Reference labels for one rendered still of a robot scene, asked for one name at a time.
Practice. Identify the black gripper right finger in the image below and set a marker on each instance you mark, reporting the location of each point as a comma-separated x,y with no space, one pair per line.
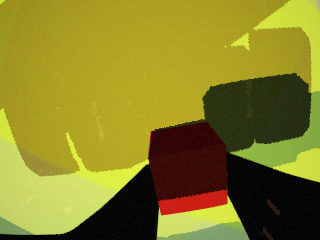
273,205

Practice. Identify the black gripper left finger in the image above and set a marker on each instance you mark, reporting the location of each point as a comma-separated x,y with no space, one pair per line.
131,214

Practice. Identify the red cube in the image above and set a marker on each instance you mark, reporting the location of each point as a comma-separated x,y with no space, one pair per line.
189,168

